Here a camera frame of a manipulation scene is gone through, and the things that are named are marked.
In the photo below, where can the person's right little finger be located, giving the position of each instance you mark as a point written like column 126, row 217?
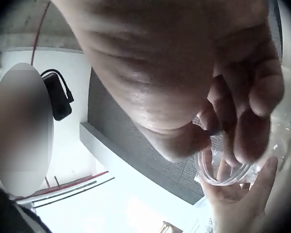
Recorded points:
column 266, row 94

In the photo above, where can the red and black bars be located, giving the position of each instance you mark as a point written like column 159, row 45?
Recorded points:
column 70, row 187

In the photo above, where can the clear plastic jar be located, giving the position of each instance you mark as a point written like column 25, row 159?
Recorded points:
column 208, row 172

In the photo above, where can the person's right hand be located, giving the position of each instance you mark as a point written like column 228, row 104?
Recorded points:
column 160, row 72

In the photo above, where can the person's right index finger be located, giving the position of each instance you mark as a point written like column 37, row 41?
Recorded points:
column 209, row 119

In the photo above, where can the person's left fingers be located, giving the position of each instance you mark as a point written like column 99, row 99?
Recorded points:
column 223, row 170

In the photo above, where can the person's right ring finger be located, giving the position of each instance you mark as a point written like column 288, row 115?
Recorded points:
column 254, row 136

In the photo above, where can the person's right thumb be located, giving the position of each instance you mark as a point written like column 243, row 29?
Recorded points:
column 184, row 143

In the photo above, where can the person's right middle finger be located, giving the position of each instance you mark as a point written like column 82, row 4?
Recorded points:
column 229, row 126

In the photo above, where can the person's left hand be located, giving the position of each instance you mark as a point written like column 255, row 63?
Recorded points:
column 237, row 208

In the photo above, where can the grey textured panel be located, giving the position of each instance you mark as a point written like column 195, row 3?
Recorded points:
column 126, row 126

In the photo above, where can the person's body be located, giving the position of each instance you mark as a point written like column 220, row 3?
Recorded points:
column 12, row 213

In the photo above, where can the person's left thumb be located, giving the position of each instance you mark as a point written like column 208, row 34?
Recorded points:
column 265, row 174

